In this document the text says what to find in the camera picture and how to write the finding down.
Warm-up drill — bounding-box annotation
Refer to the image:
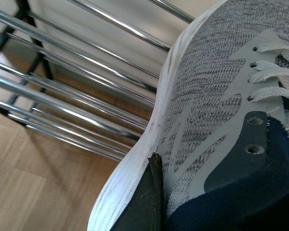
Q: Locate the black metal shoe rack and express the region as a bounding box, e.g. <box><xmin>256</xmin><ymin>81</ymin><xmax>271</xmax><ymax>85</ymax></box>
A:
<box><xmin>0</xmin><ymin>0</ymin><xmax>194</xmax><ymax>161</ymax></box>

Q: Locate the grey sneaker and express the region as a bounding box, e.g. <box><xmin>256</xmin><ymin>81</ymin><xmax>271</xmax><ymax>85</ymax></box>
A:
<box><xmin>88</xmin><ymin>0</ymin><xmax>289</xmax><ymax>231</ymax></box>

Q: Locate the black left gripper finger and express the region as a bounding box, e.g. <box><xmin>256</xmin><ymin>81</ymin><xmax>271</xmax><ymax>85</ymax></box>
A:
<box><xmin>111</xmin><ymin>153</ymin><xmax>163</xmax><ymax>231</ymax></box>

